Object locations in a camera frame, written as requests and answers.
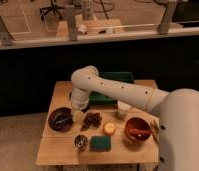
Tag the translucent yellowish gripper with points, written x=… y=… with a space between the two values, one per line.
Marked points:
x=78 y=116

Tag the black dish brush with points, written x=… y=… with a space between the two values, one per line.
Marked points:
x=63 y=120

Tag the purple bowl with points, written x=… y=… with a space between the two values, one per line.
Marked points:
x=60 y=113

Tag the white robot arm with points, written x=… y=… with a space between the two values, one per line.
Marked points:
x=178 y=113

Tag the red bowl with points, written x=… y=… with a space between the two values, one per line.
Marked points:
x=136 y=123

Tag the bunch of dark grapes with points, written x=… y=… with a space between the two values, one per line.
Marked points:
x=91 y=119

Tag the green plastic bin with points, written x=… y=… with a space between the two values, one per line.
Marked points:
x=96 y=98

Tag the small metal cup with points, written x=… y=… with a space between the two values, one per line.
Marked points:
x=81 y=142

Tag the yellow round fruit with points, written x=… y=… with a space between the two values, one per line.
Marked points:
x=109 y=128

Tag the green sponge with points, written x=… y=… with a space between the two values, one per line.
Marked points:
x=100 y=143

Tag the white cup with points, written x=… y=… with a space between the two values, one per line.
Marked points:
x=123 y=108

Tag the wooden table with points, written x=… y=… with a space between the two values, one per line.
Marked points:
x=57 y=148

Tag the orange carrot toy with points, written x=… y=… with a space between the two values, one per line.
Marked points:
x=139 y=132

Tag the wooden spoon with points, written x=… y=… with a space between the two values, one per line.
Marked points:
x=155 y=131

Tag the black office chair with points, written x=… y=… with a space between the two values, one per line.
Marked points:
x=54 y=8

